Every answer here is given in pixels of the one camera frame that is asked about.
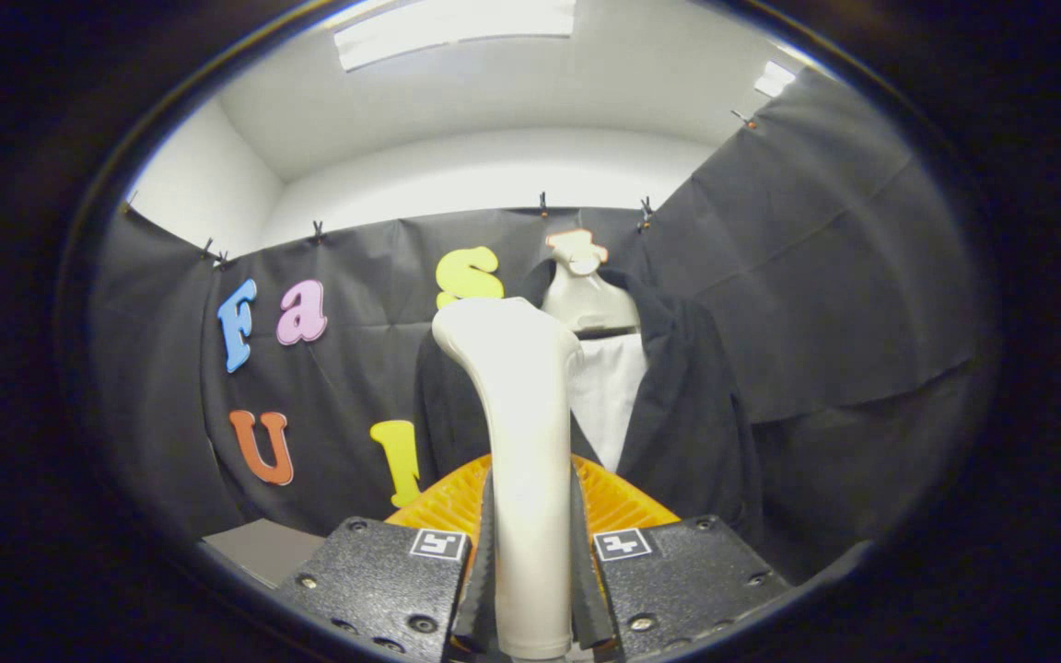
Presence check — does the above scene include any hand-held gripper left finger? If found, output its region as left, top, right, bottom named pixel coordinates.
left=274, top=453, right=500, bottom=663

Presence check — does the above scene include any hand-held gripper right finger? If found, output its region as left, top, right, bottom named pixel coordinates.
left=570, top=453, right=791, bottom=662

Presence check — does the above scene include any white garment steamer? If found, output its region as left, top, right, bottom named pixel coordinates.
left=432, top=297, right=584, bottom=660

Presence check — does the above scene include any black suit jacket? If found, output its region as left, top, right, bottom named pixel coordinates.
left=414, top=260, right=764, bottom=553

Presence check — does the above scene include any white dress form mannequin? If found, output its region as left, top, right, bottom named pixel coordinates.
left=540, top=247, right=649, bottom=475

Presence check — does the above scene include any grey cabinet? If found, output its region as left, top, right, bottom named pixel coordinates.
left=199, top=518, right=324, bottom=588

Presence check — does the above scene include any black backdrop cloth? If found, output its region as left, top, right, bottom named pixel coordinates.
left=88, top=69, right=992, bottom=590

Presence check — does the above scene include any row of black cloth clips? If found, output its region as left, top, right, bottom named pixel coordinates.
left=123, top=109, right=757, bottom=270

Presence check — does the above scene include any small ceiling light panel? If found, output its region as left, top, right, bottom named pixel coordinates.
left=754, top=61, right=799, bottom=98

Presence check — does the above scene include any long ceiling light panel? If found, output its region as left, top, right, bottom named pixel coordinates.
left=335, top=0, right=577, bottom=73

